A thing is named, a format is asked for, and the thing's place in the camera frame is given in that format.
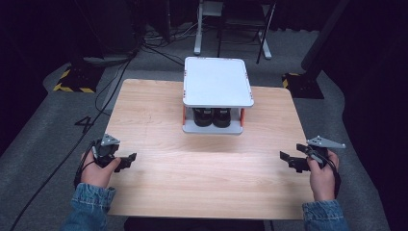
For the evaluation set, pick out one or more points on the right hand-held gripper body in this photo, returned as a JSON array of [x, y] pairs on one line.
[[320, 146]]

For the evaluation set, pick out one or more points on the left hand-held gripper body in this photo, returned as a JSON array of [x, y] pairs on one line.
[[107, 149]]

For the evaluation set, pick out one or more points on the black cylinders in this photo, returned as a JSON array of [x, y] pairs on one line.
[[203, 117]]

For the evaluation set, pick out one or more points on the black shoe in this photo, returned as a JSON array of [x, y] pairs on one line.
[[222, 117]]

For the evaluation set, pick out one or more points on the white shoe rack orange legs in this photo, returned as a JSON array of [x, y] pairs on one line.
[[216, 82]]

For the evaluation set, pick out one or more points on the person's left hand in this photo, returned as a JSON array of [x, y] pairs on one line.
[[96, 173]]

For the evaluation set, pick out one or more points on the person's right hand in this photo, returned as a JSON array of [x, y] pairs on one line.
[[322, 181]]

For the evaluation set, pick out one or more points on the yellow black striped stand base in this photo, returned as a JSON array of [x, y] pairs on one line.
[[75, 80], [303, 86]]

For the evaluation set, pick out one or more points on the white metal stand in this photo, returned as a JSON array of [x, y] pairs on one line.
[[198, 35]]

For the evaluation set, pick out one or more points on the black slanted post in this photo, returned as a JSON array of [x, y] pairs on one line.
[[324, 35]]

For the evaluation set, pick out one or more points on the black metal chair frame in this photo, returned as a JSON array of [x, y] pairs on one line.
[[243, 25]]

